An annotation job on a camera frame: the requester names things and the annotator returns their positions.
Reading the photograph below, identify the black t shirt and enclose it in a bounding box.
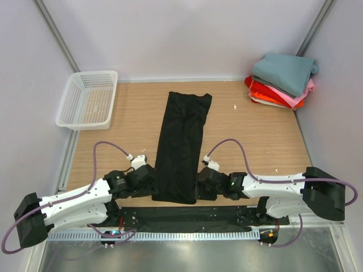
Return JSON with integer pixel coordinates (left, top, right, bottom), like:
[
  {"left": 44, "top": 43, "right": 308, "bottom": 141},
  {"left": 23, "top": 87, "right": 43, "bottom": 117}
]
[{"left": 152, "top": 92, "right": 212, "bottom": 205}]

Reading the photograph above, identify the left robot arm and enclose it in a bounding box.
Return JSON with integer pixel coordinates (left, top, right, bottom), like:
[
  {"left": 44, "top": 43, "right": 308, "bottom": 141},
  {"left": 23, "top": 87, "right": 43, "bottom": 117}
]
[{"left": 14, "top": 164, "right": 158, "bottom": 249}]

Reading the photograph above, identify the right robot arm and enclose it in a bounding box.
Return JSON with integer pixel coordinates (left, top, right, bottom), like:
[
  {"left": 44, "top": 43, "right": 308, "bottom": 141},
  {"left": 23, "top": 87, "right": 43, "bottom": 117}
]
[{"left": 195, "top": 167, "right": 345, "bottom": 224}]

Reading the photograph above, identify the white plastic basket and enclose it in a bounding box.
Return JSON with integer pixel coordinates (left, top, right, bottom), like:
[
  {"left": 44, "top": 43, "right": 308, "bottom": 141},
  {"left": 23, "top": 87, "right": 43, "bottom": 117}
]
[{"left": 55, "top": 70, "right": 118, "bottom": 131}]

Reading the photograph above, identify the folded white t shirt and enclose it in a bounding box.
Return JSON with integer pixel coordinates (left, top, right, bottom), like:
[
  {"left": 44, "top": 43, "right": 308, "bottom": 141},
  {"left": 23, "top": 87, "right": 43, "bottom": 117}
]
[{"left": 250, "top": 97, "right": 288, "bottom": 109}]

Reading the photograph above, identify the folded red t shirt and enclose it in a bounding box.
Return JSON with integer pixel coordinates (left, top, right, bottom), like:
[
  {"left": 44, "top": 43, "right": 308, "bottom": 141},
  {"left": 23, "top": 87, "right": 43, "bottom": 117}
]
[{"left": 244, "top": 76, "right": 280, "bottom": 99}]

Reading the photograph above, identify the folded grey t shirt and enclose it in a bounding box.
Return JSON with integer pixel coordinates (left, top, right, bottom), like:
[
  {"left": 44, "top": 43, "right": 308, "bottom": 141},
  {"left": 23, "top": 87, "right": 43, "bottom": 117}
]
[{"left": 252, "top": 75, "right": 296, "bottom": 99}]

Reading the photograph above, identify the folded pink t shirt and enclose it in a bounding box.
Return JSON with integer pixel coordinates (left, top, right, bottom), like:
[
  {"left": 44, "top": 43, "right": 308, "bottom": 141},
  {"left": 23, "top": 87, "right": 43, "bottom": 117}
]
[{"left": 265, "top": 78, "right": 315, "bottom": 108}]

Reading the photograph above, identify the folded orange t shirt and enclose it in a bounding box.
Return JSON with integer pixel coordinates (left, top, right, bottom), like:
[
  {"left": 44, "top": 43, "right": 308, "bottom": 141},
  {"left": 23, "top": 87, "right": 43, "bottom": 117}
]
[{"left": 248, "top": 91, "right": 304, "bottom": 109}]

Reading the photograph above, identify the folded teal t shirt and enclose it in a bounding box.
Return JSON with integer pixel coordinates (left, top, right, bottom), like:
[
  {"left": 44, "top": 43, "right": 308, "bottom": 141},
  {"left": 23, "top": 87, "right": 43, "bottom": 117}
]
[{"left": 252, "top": 53, "right": 319, "bottom": 95}]

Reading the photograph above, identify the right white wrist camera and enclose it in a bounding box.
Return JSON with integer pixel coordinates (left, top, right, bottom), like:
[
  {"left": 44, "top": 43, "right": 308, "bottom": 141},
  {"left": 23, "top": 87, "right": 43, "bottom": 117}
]
[{"left": 202, "top": 155, "right": 220, "bottom": 172}]

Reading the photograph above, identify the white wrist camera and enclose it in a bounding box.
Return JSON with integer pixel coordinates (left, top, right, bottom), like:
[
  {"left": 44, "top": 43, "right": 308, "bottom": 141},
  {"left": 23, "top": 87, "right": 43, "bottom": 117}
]
[
  {"left": 126, "top": 154, "right": 147, "bottom": 170},
  {"left": 202, "top": 155, "right": 220, "bottom": 172}
]

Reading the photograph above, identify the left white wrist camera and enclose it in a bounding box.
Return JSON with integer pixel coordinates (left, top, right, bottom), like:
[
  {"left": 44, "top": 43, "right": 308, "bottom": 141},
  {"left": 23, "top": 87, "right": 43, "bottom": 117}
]
[{"left": 126, "top": 154, "right": 147, "bottom": 170}]

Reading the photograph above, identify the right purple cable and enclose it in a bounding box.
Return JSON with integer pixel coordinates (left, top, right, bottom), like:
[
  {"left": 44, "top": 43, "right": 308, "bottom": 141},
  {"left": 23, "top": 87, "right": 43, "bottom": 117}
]
[{"left": 205, "top": 138, "right": 358, "bottom": 249}]

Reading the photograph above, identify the purple cable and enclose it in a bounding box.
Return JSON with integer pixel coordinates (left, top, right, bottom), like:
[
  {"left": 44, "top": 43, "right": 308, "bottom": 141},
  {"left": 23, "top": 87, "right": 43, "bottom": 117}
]
[
  {"left": 1, "top": 141, "right": 138, "bottom": 254},
  {"left": 205, "top": 138, "right": 358, "bottom": 249}
]

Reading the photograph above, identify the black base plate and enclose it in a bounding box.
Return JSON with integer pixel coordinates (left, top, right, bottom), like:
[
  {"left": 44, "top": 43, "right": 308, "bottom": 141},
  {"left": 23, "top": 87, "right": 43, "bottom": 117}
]
[{"left": 120, "top": 206, "right": 289, "bottom": 233}]

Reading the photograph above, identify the white slotted cable duct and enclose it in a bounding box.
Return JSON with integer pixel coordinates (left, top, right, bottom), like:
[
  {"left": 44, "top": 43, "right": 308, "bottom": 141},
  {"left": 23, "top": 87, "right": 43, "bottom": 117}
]
[{"left": 48, "top": 229, "right": 260, "bottom": 241}]

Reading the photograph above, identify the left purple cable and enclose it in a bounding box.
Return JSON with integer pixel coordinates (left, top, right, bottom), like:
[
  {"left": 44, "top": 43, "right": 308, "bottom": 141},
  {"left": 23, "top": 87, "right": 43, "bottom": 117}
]
[{"left": 1, "top": 141, "right": 138, "bottom": 254}]

